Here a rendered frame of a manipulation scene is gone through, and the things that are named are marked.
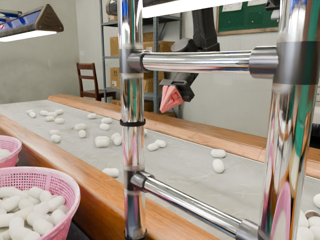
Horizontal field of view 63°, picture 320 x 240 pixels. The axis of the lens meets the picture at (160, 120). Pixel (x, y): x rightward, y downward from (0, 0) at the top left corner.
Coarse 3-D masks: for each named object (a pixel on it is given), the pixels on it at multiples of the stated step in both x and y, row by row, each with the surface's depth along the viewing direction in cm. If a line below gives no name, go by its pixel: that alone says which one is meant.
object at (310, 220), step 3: (309, 210) 36; (312, 210) 36; (315, 216) 34; (309, 219) 34; (312, 219) 34; (315, 219) 34; (318, 219) 34; (309, 222) 34; (312, 222) 34; (315, 222) 34; (318, 222) 33; (309, 225) 34; (312, 225) 34; (315, 225) 33; (318, 225) 33
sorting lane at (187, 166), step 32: (32, 128) 85; (64, 128) 85; (96, 128) 85; (96, 160) 58; (160, 160) 58; (192, 160) 58; (224, 160) 58; (192, 192) 44; (224, 192) 44; (256, 192) 44
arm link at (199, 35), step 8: (208, 8) 75; (192, 16) 78; (200, 16) 75; (208, 16) 76; (200, 24) 77; (208, 24) 77; (200, 32) 78; (208, 32) 78; (200, 40) 80; (208, 40) 79; (216, 40) 81; (200, 48) 84; (208, 48) 80; (216, 48) 82
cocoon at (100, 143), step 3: (96, 141) 66; (99, 141) 66; (102, 141) 66; (105, 141) 66; (108, 141) 67; (96, 144) 66; (99, 144) 66; (102, 144) 66; (105, 144) 66; (108, 144) 67
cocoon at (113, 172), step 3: (108, 168) 50; (114, 168) 50; (102, 171) 49; (105, 171) 49; (108, 171) 49; (111, 171) 49; (114, 171) 49; (117, 171) 49; (108, 174) 49; (111, 174) 49; (114, 174) 49; (117, 174) 49; (114, 177) 49
